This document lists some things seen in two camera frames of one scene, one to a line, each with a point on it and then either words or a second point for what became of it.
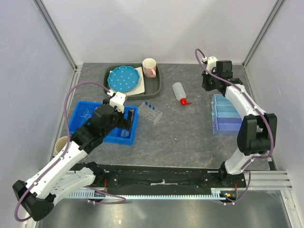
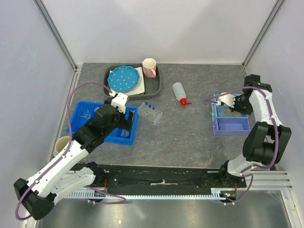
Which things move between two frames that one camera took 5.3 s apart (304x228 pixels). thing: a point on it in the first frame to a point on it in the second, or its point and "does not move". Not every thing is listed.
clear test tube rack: [148, 114] does not move
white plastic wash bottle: [180, 93] does not move
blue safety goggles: [124, 133] does not move
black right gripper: [205, 84] to [248, 111]
